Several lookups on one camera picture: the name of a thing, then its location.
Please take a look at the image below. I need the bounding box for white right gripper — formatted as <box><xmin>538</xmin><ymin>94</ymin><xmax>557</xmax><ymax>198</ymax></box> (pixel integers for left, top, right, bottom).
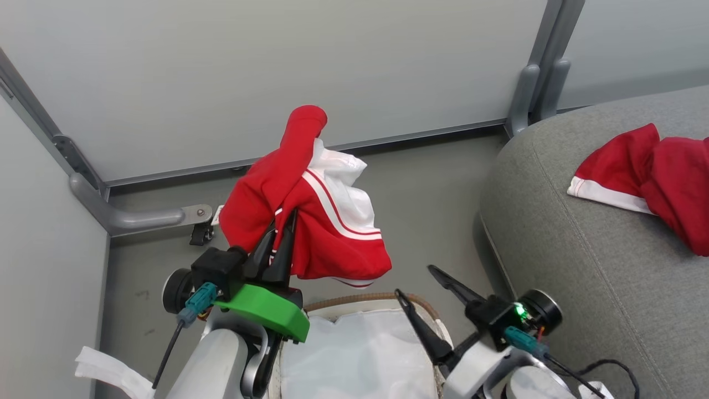
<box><xmin>394</xmin><ymin>264</ymin><xmax>563</xmax><ymax>399</ymax></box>

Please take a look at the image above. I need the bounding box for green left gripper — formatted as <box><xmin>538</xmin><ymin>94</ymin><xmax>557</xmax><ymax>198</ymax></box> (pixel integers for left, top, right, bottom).
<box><xmin>191</xmin><ymin>210</ymin><xmax>311</xmax><ymax>344</ymax></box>

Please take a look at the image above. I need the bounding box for red white striped garment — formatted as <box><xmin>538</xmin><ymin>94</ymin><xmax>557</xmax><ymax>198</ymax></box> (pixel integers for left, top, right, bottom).
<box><xmin>218</xmin><ymin>105</ymin><xmax>393</xmax><ymax>290</ymax></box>

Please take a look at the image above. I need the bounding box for red garment with white cuff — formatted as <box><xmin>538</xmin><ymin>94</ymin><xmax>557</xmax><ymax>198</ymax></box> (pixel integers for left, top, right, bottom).
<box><xmin>567</xmin><ymin>122</ymin><xmax>709</xmax><ymax>257</ymax></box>

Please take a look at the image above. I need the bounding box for grey fabric sofa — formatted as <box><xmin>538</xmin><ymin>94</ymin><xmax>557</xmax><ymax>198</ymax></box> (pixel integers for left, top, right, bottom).
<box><xmin>479</xmin><ymin>84</ymin><xmax>709</xmax><ymax>399</ymax></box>

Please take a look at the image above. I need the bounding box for black caster wheel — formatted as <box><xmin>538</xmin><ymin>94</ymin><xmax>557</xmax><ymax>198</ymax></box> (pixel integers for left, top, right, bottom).
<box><xmin>189</xmin><ymin>222</ymin><xmax>216</xmax><ymax>247</ymax></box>

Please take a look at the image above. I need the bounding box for white laundry basket brown rim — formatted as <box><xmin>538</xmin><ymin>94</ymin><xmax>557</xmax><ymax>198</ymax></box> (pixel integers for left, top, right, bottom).
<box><xmin>266</xmin><ymin>292</ymin><xmax>456</xmax><ymax>399</ymax></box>

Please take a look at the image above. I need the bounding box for white basket liner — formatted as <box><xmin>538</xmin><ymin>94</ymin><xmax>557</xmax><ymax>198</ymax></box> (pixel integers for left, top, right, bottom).
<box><xmin>279</xmin><ymin>309</ymin><xmax>439</xmax><ymax>399</ymax></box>

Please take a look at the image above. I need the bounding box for grey partition foot bar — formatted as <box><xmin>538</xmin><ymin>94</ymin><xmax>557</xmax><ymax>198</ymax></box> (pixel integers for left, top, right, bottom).
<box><xmin>69</xmin><ymin>172</ymin><xmax>214</xmax><ymax>238</ymax></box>

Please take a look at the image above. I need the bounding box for white fabric strip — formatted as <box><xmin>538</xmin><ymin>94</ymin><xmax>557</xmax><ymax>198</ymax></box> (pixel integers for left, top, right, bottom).
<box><xmin>74</xmin><ymin>346</ymin><xmax>157</xmax><ymax>399</ymax></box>

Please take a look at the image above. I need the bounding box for teal left cable connector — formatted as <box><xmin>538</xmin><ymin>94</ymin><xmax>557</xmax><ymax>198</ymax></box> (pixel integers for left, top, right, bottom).
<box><xmin>177</xmin><ymin>282</ymin><xmax>218</xmax><ymax>328</ymax></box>

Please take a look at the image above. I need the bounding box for teal cable connector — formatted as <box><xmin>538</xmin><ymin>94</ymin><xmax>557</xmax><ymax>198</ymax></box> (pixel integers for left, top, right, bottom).
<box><xmin>177</xmin><ymin>282</ymin><xmax>218</xmax><ymax>328</ymax></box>
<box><xmin>504</xmin><ymin>326</ymin><xmax>550</xmax><ymax>359</ymax></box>

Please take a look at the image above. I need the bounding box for teal right cable connector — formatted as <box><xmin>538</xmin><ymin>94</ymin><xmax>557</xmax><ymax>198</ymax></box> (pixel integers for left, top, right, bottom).
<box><xmin>504</xmin><ymin>326</ymin><xmax>550</xmax><ymax>359</ymax></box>

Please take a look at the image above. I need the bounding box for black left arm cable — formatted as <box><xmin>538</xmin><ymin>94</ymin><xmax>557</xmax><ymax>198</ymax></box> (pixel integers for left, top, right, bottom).
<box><xmin>151</xmin><ymin>320</ymin><xmax>187</xmax><ymax>390</ymax></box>

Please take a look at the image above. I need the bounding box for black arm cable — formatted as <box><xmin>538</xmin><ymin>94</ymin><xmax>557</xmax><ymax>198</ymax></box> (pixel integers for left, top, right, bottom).
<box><xmin>545</xmin><ymin>355</ymin><xmax>641</xmax><ymax>399</ymax></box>
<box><xmin>151</xmin><ymin>320</ymin><xmax>187</xmax><ymax>390</ymax></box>

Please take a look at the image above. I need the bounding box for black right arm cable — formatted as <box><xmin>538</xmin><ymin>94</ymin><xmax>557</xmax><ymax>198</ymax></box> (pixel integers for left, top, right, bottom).
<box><xmin>545</xmin><ymin>355</ymin><xmax>641</xmax><ymax>399</ymax></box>

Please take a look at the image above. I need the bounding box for dark partition corner bracket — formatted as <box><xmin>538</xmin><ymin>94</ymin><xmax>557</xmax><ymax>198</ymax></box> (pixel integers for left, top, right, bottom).
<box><xmin>53</xmin><ymin>134</ymin><xmax>104</xmax><ymax>192</ymax></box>

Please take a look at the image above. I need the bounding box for grey partition post foot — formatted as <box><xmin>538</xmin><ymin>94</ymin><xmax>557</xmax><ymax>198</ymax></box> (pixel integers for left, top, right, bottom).
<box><xmin>535</xmin><ymin>58</ymin><xmax>572</xmax><ymax>124</ymax></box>
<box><xmin>506</xmin><ymin>64</ymin><xmax>541</xmax><ymax>137</ymax></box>

